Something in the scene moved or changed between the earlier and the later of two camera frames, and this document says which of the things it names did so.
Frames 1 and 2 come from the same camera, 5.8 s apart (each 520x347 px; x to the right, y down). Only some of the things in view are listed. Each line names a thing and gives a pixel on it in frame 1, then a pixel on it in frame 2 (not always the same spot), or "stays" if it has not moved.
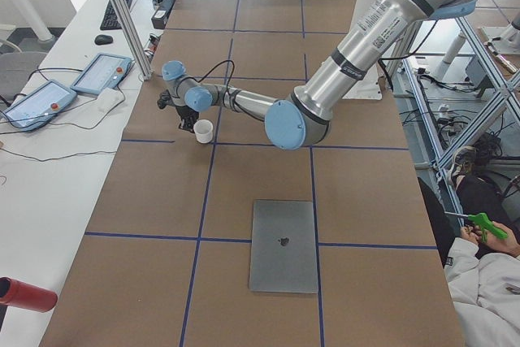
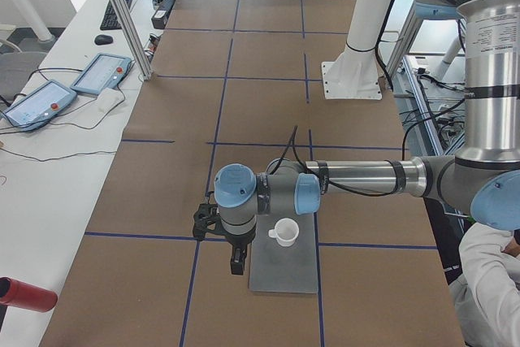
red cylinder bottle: x=17 y=293 stays
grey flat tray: x=283 y=256 stays
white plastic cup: x=203 y=131 -> x=286 y=231
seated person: x=481 y=258 stays
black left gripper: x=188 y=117 -> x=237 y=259
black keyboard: x=110 y=20 stays
